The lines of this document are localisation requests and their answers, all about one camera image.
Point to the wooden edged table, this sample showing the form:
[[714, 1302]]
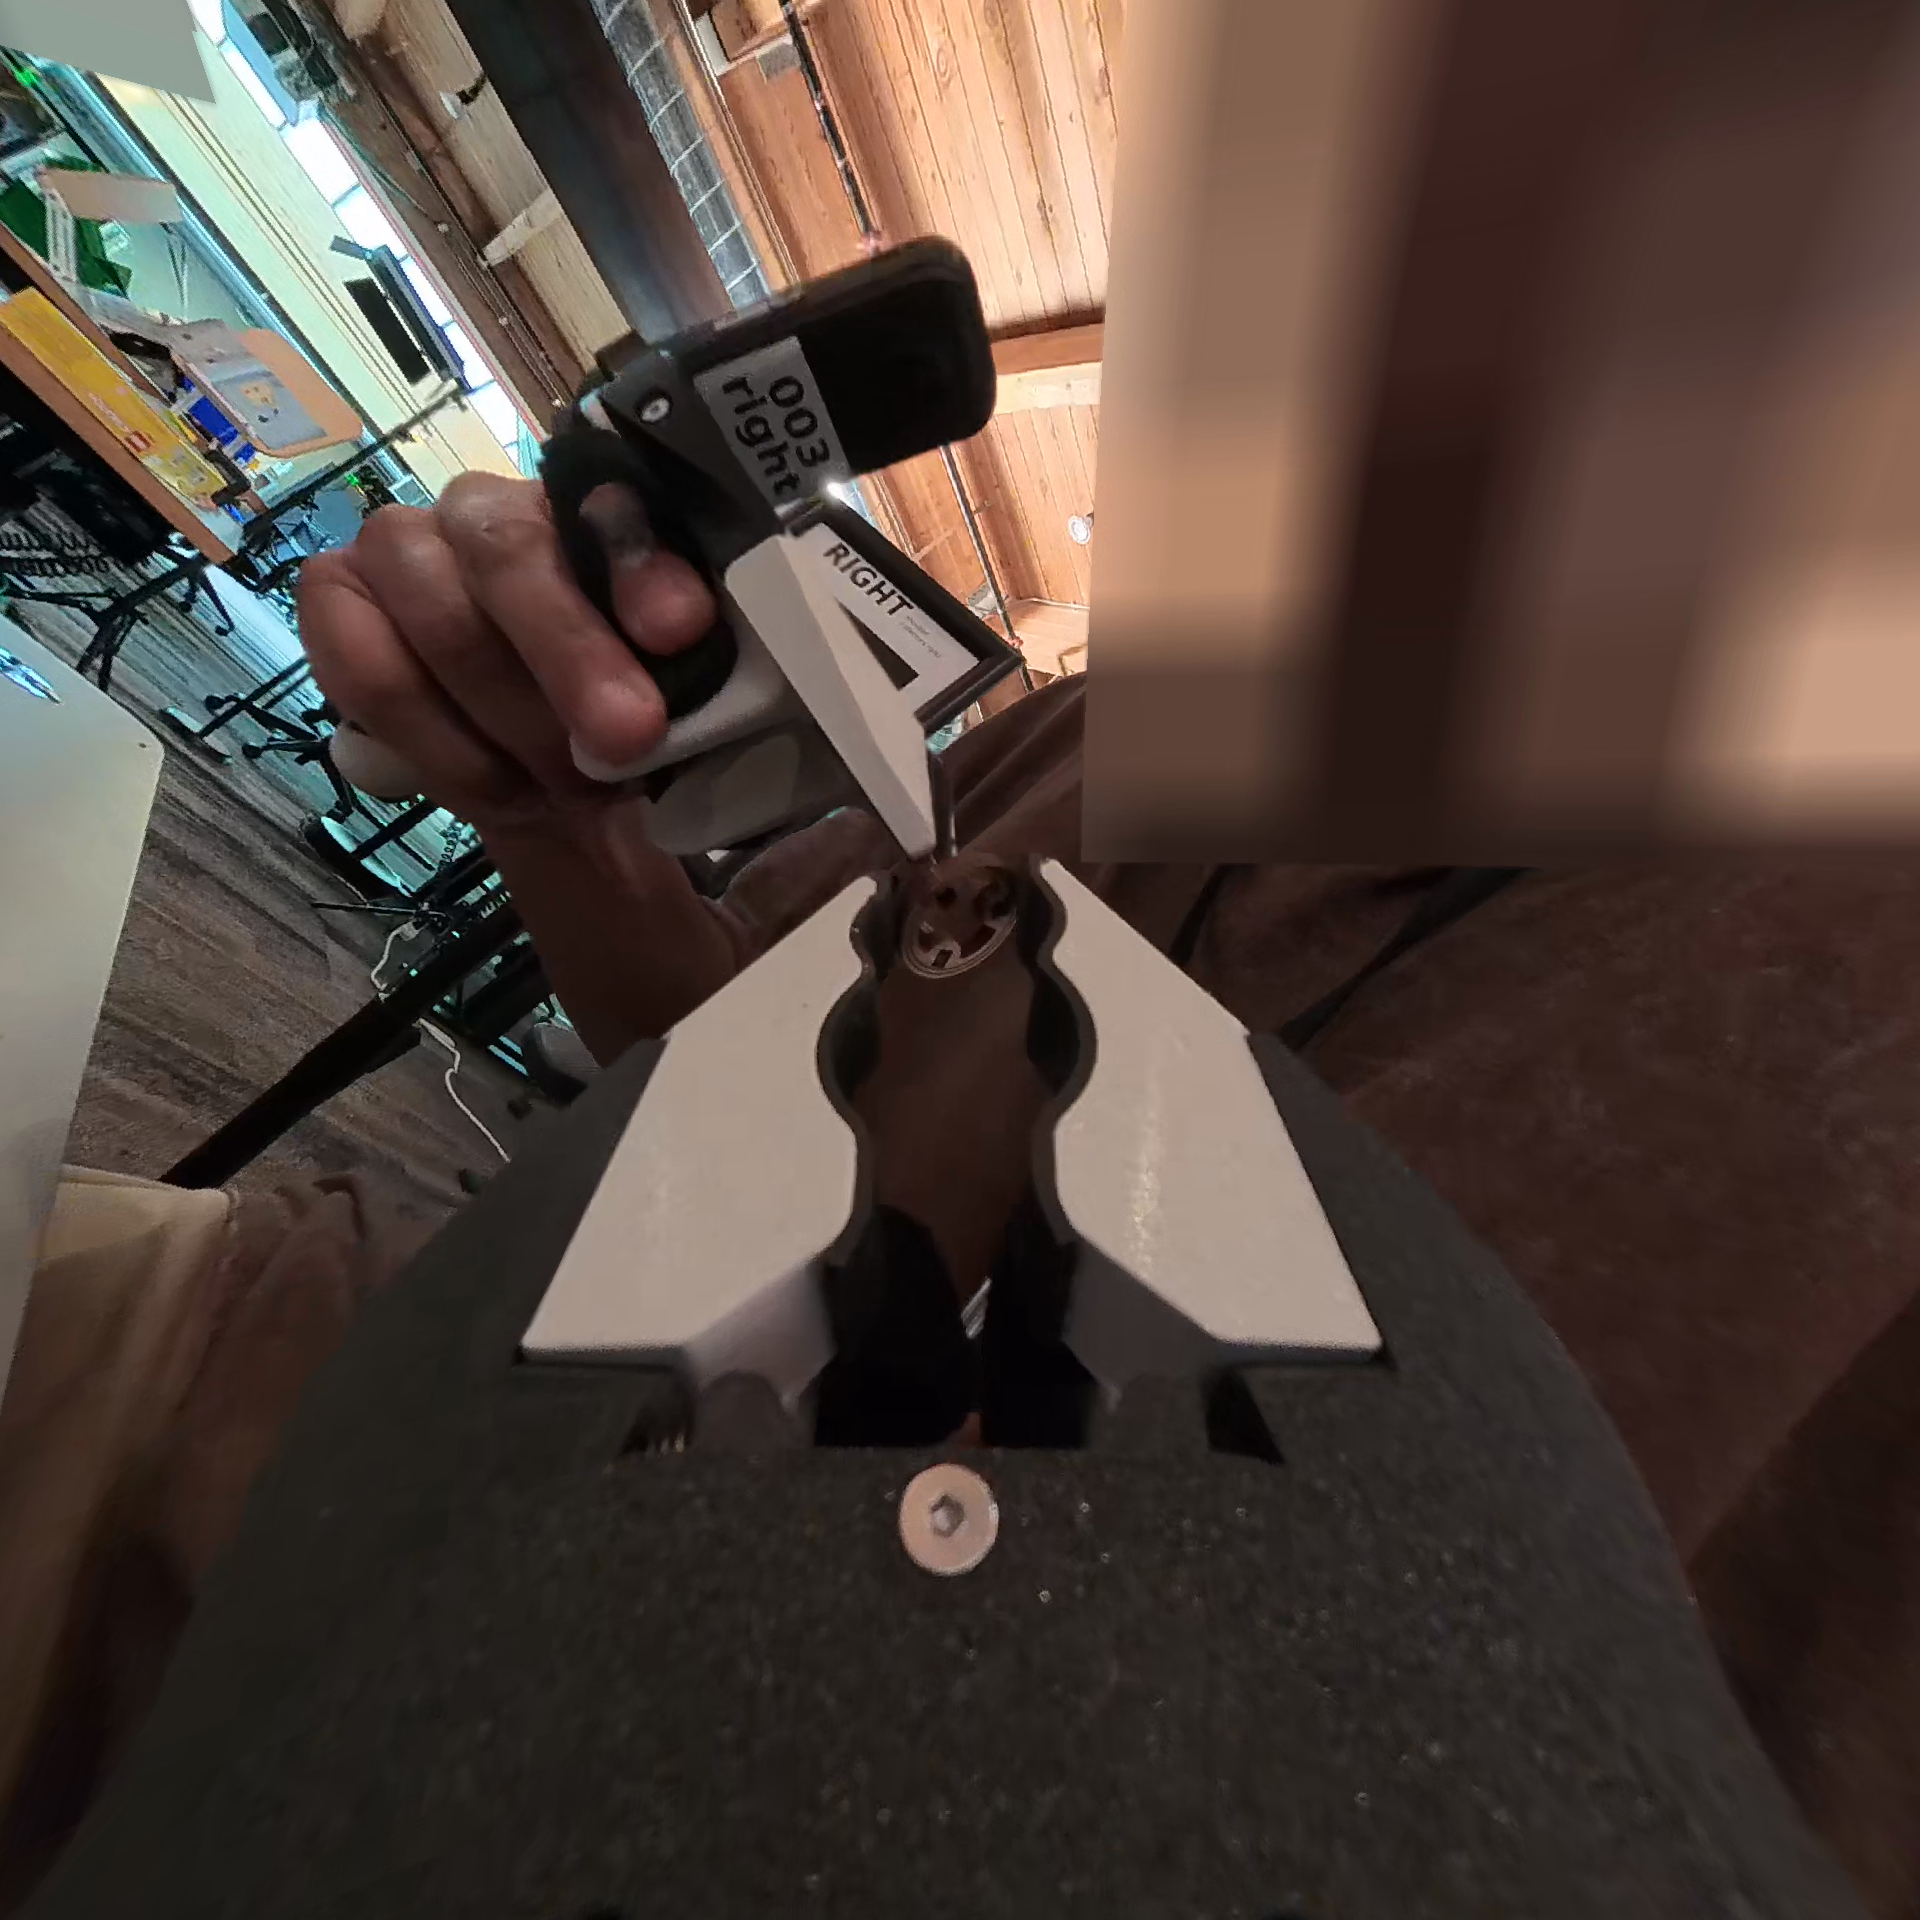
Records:
[[182, 524]]

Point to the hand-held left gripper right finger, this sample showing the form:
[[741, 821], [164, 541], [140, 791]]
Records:
[[1200, 1185]]

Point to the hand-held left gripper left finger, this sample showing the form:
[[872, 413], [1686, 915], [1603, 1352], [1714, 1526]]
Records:
[[706, 1185]]

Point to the person's right hand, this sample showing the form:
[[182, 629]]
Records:
[[435, 629]]

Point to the black metal bar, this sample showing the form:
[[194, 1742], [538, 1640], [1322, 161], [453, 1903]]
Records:
[[301, 1094]]

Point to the person's right forearm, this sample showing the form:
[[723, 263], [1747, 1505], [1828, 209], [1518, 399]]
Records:
[[630, 944]]

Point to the grey desk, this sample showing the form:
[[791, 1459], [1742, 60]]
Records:
[[68, 974]]

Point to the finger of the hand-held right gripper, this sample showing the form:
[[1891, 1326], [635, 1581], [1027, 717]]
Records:
[[839, 675]]

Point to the person's beige pants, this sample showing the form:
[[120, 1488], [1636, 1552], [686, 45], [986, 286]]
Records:
[[120, 1425]]

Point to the grey board with orange edge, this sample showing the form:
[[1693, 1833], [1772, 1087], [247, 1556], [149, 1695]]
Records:
[[264, 393]]

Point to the black monitor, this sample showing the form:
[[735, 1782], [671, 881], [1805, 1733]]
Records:
[[399, 323]]

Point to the yellow box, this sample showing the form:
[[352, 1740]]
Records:
[[90, 389]]

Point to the green storage bins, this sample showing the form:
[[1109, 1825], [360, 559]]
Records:
[[90, 255]]

